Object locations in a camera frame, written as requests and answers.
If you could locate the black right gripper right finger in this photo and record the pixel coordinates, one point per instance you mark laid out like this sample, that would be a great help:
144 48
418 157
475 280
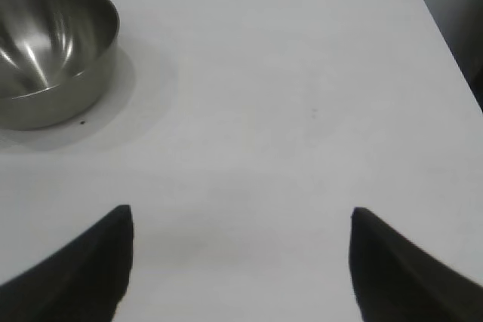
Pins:
396 284

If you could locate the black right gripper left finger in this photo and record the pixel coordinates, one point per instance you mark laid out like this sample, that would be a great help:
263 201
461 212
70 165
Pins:
75 280

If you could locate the stainless steel mixing bowl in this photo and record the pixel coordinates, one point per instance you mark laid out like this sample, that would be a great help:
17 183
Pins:
49 46

